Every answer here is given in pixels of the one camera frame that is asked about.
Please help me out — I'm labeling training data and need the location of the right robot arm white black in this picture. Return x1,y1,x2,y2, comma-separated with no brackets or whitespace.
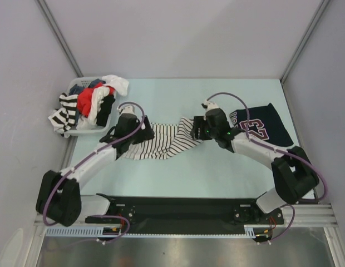
191,108,319,223

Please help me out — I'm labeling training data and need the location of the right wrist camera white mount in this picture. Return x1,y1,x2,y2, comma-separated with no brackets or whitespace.
201,101,219,112

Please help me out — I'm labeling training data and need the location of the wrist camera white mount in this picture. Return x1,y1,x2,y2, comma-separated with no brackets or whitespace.
117,105,135,115
201,101,219,112

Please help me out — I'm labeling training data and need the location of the grey blue tank top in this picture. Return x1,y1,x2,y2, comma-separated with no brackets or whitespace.
68,78,105,95

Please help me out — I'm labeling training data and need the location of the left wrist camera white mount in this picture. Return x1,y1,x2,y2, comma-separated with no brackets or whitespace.
117,105,135,115

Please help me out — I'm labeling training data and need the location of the black white striped tank top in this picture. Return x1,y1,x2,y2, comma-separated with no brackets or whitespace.
48,93,78,135

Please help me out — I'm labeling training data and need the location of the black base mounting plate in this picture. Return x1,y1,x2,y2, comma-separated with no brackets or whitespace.
85,196,284,235

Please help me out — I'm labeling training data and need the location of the navy tank top red trim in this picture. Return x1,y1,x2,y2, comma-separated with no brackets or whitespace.
229,103,294,147

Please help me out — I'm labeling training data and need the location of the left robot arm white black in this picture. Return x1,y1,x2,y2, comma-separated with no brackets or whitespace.
36,113,155,226

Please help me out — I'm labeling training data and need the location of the slotted cable duct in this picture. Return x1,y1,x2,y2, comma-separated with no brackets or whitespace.
46,224,273,240

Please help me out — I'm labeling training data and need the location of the grey plastic laundry basket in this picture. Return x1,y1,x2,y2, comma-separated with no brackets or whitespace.
66,76,117,136

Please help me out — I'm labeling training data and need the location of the aluminium extrusion rail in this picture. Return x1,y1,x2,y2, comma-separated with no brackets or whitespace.
34,204,338,228

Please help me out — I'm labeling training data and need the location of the thin striped white tank top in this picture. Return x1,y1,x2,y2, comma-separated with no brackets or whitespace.
122,117,203,160

